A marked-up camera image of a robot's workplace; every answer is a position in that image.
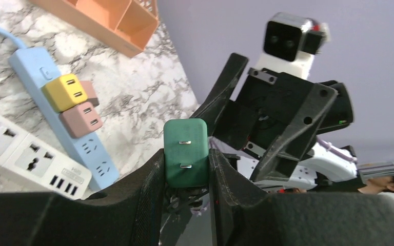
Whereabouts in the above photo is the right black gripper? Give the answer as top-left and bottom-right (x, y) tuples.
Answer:
(192, 53), (353, 182)

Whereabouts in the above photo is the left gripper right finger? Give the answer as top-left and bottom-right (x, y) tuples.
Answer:
(209, 149), (394, 245)

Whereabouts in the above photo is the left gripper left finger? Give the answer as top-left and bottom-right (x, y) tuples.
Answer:
(0, 150), (165, 245)

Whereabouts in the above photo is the green charger plug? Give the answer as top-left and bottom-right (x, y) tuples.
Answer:
(163, 118), (209, 188)

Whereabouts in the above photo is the pink charger plug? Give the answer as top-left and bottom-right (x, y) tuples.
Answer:
(80, 80), (100, 107)
(59, 101), (103, 138)

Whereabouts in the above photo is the yellow charger plug front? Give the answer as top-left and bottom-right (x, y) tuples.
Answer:
(41, 74), (88, 113)

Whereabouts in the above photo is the person head in background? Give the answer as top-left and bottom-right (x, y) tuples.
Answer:
(357, 176), (394, 194)

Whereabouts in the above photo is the white power strip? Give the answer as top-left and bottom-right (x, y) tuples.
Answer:
(0, 115), (92, 200)

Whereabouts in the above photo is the orange file organizer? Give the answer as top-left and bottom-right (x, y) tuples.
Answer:
(30, 0), (160, 57)

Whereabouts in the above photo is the blue long power strip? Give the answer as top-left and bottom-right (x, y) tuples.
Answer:
(9, 47), (120, 192)

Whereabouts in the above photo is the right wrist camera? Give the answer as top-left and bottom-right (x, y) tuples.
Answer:
(253, 12), (330, 79)

